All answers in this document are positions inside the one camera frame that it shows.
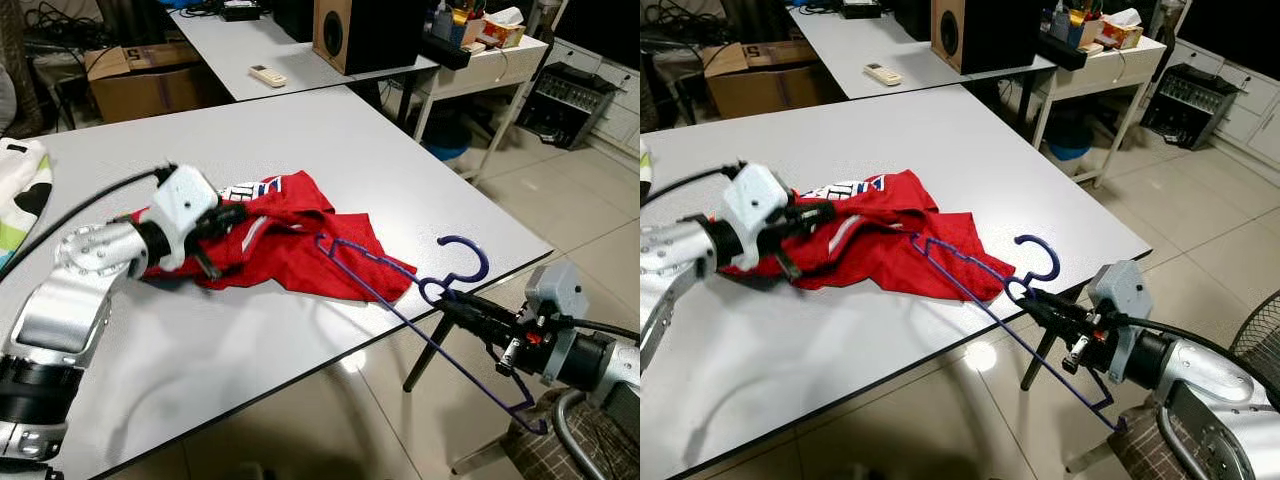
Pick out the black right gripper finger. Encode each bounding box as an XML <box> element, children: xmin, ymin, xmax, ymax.
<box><xmin>437</xmin><ymin>292</ymin><xmax>516</xmax><ymax>326</ymax></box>
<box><xmin>1030</xmin><ymin>303</ymin><xmax>1079</xmax><ymax>341</ymax></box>
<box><xmin>1020</xmin><ymin>287</ymin><xmax>1086</xmax><ymax>319</ymax></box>
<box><xmin>450</xmin><ymin>308</ymin><xmax>513</xmax><ymax>351</ymax></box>

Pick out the purple hanger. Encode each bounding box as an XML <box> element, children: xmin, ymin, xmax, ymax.
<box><xmin>908</xmin><ymin>233</ymin><xmax>1129</xmax><ymax>433</ymax></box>
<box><xmin>316</xmin><ymin>233</ymin><xmax>551</xmax><ymax>437</ymax></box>

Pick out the red shirt white blue print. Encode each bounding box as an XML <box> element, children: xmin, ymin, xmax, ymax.
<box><xmin>718</xmin><ymin>170</ymin><xmax>1006</xmax><ymax>304</ymax></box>
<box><xmin>133</xmin><ymin>170</ymin><xmax>419</xmax><ymax>304</ymax></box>

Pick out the black table leg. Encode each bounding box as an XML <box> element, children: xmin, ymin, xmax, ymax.
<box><xmin>1020</xmin><ymin>325</ymin><xmax>1061</xmax><ymax>391</ymax></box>
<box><xmin>403</xmin><ymin>310</ymin><xmax>453</xmax><ymax>393</ymax></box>

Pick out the chair brown plaid cushion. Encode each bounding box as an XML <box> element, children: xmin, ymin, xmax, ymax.
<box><xmin>1063</xmin><ymin>405</ymin><xmax>1261</xmax><ymax>480</ymax></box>
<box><xmin>450</xmin><ymin>385</ymin><xmax>641</xmax><ymax>480</ymax></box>

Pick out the brown cardboard box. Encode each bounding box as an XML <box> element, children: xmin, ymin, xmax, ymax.
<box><xmin>703</xmin><ymin>42</ymin><xmax>831</xmax><ymax>121</ymax></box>
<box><xmin>85</xmin><ymin>42</ymin><xmax>208</xmax><ymax>124</ymax></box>

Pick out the blue basin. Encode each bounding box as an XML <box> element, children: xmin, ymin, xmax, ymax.
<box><xmin>1045</xmin><ymin>120</ymin><xmax>1096</xmax><ymax>163</ymax></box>
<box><xmin>422</xmin><ymin>125</ymin><xmax>471</xmax><ymax>164</ymax></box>

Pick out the grey desk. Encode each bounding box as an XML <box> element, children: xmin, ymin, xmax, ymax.
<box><xmin>787</xmin><ymin>5</ymin><xmax>1056</xmax><ymax>126</ymax></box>
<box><xmin>168</xmin><ymin>8</ymin><xmax>441</xmax><ymax>126</ymax></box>

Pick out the white low cabinet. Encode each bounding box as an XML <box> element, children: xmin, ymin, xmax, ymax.
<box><xmin>548</xmin><ymin>38</ymin><xmax>641</xmax><ymax>153</ymax></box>
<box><xmin>1165</xmin><ymin>38</ymin><xmax>1280</xmax><ymax>166</ymax></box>

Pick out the wooden black speaker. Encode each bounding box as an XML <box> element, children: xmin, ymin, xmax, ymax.
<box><xmin>930</xmin><ymin>0</ymin><xmax>1051</xmax><ymax>76</ymax></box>
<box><xmin>312</xmin><ymin>0</ymin><xmax>433</xmax><ymax>77</ymax></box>

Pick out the black audio amplifier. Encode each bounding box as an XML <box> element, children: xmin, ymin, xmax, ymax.
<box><xmin>1140</xmin><ymin>62</ymin><xmax>1246</xmax><ymax>151</ymax></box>
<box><xmin>515</xmin><ymin>62</ymin><xmax>623</xmax><ymax>151</ymax></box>

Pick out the white side table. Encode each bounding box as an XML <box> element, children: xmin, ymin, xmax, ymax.
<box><xmin>1030</xmin><ymin>38</ymin><xmax>1171</xmax><ymax>189</ymax></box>
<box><xmin>395</xmin><ymin>35</ymin><xmax>553</xmax><ymax>186</ymax></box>

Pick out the orange white tissue box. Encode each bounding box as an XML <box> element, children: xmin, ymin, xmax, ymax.
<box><xmin>1095</xmin><ymin>8</ymin><xmax>1146</xmax><ymax>51</ymax></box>
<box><xmin>478</xmin><ymin>8</ymin><xmax>528</xmax><ymax>51</ymax></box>

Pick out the blue pen holder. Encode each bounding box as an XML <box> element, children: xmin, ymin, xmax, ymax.
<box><xmin>1048</xmin><ymin>0</ymin><xmax>1101</xmax><ymax>46</ymax></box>
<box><xmin>430</xmin><ymin>0</ymin><xmax>483</xmax><ymax>46</ymax></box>

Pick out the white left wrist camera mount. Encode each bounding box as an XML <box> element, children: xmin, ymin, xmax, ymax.
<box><xmin>157</xmin><ymin>165</ymin><xmax>223</xmax><ymax>273</ymax></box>
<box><xmin>722</xmin><ymin>163</ymin><xmax>791</xmax><ymax>271</ymax></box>

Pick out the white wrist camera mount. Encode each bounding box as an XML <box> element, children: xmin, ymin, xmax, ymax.
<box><xmin>157</xmin><ymin>165</ymin><xmax>223</xmax><ymax>273</ymax></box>
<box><xmin>523</xmin><ymin>262</ymin><xmax>591</xmax><ymax>346</ymax></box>
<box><xmin>1087</xmin><ymin>260</ymin><xmax>1153</xmax><ymax>386</ymax></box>
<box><xmin>722</xmin><ymin>163</ymin><xmax>791</xmax><ymax>271</ymax></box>

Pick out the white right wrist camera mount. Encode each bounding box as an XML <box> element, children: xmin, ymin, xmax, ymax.
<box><xmin>1087</xmin><ymin>260</ymin><xmax>1153</xmax><ymax>386</ymax></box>
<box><xmin>523</xmin><ymin>262</ymin><xmax>591</xmax><ymax>346</ymax></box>

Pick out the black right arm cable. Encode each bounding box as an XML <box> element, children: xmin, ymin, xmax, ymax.
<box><xmin>560</xmin><ymin>318</ymin><xmax>641</xmax><ymax>341</ymax></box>
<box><xmin>1135</xmin><ymin>315</ymin><xmax>1280</xmax><ymax>373</ymax></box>

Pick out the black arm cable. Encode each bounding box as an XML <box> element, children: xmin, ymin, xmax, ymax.
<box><xmin>648</xmin><ymin>160</ymin><xmax>746</xmax><ymax>201</ymax></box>
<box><xmin>1135</xmin><ymin>315</ymin><xmax>1280</xmax><ymax>373</ymax></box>
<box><xmin>0</xmin><ymin>163</ymin><xmax>179</xmax><ymax>276</ymax></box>
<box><xmin>560</xmin><ymin>318</ymin><xmax>641</xmax><ymax>341</ymax></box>

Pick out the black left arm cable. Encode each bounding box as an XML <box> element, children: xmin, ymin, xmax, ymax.
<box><xmin>0</xmin><ymin>163</ymin><xmax>179</xmax><ymax>276</ymax></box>
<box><xmin>648</xmin><ymin>160</ymin><xmax>746</xmax><ymax>201</ymax></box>

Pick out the wire mesh fan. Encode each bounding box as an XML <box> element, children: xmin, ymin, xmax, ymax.
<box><xmin>1228</xmin><ymin>290</ymin><xmax>1280</xmax><ymax>413</ymax></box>

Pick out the black cable bundle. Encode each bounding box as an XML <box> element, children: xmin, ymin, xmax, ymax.
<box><xmin>20</xmin><ymin>0</ymin><xmax>111</xmax><ymax>51</ymax></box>
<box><xmin>645</xmin><ymin>0</ymin><xmax>721</xmax><ymax>46</ymax></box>

